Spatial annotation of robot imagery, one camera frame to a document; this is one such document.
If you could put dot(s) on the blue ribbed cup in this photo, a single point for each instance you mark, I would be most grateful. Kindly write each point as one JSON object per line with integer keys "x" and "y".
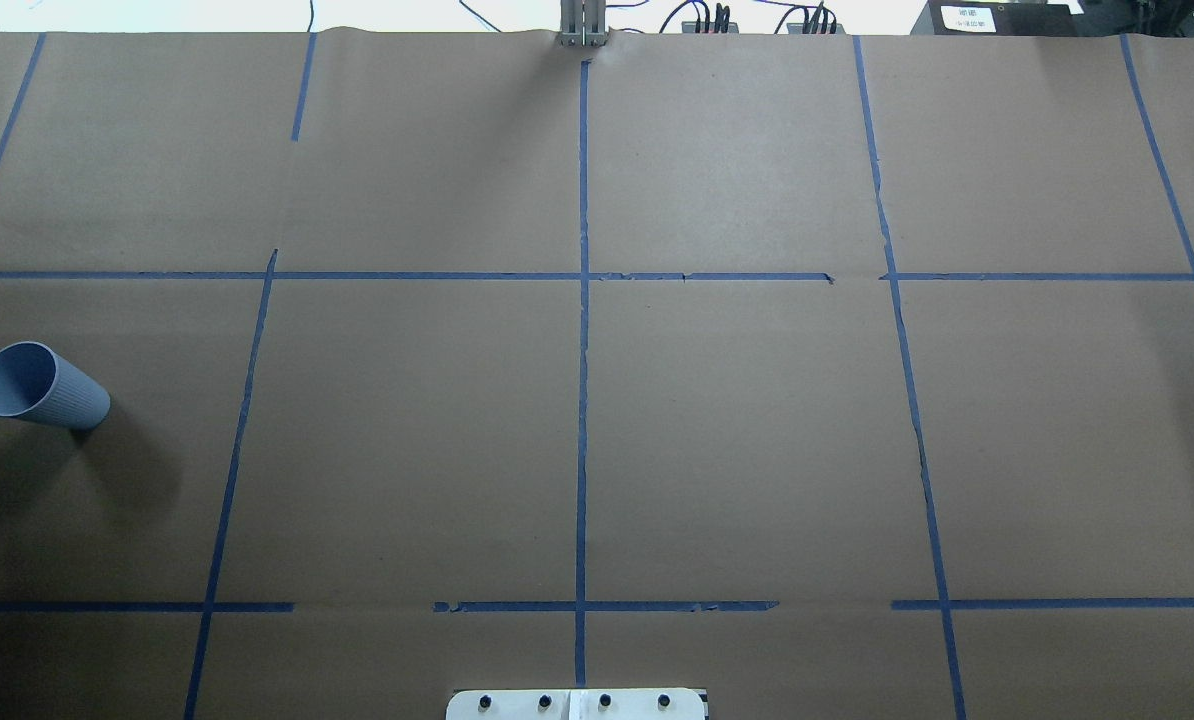
{"x": 42, "y": 387}

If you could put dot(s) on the black box with label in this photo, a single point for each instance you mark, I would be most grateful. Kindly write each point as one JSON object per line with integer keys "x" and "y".
{"x": 995, "y": 18}

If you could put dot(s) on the aluminium frame post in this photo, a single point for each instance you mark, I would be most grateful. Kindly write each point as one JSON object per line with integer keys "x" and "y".
{"x": 583, "y": 23}

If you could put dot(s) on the white mount base plate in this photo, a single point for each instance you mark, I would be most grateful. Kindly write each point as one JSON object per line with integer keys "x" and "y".
{"x": 580, "y": 703}

